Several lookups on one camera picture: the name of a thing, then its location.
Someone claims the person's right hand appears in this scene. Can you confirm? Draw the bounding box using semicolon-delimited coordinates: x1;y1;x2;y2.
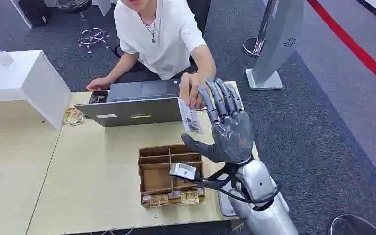
86;77;112;92

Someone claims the person's left hand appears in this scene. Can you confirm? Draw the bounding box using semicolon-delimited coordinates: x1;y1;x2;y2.
179;72;207;110

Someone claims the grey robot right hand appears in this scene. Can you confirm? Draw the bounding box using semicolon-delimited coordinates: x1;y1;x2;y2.
180;78;255;165

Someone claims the printed white card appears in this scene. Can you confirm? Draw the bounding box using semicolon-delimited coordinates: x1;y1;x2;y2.
177;98;205;135

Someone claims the black phone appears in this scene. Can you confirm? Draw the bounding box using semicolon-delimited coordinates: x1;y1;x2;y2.
89;90;110;105

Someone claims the loose stack of tan cards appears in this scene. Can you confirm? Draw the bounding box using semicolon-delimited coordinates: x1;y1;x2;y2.
62;107;86;127

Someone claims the grey laptop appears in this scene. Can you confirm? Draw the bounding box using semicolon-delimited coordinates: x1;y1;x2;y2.
75;79;183;128

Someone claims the chrome stool base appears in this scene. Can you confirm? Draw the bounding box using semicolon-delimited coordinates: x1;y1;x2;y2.
78;27;111;55

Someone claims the person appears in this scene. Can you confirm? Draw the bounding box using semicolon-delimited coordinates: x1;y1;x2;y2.
86;0;217;110

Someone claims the white desk box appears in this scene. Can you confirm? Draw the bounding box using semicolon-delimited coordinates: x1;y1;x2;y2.
0;49;73;130

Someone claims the tan card with dark print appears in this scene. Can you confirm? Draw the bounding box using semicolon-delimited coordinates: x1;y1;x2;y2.
180;190;200;206

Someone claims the black stool seat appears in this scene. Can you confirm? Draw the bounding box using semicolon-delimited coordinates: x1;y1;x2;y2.
56;0;93;14

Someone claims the wooden card box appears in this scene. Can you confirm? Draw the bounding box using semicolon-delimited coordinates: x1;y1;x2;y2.
138;144;206;209

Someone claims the black cabinet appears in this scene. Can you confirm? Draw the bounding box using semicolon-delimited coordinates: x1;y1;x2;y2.
18;0;50;28

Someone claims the clear plastic item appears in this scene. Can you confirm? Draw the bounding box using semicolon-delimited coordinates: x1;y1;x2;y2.
0;49;15;66

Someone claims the tan card with red print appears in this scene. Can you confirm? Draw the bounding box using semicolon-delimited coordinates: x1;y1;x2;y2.
148;193;170;208

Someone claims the grey standing kiosk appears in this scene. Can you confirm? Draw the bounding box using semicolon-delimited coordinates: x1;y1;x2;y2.
245;0;306;91

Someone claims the round dark chrome-rimmed seat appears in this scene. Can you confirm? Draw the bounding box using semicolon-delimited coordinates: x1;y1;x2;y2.
327;214;376;235

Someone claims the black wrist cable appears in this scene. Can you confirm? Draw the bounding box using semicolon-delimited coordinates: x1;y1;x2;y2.
188;163;282;212

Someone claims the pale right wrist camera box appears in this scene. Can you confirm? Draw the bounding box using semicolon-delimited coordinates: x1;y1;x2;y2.
169;162;197;181

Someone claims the pendant necklace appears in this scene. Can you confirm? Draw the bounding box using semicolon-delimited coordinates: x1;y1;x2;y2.
137;9;158;44

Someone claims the chrome stanchion post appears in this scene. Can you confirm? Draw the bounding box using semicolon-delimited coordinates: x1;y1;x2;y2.
242;0;279;59

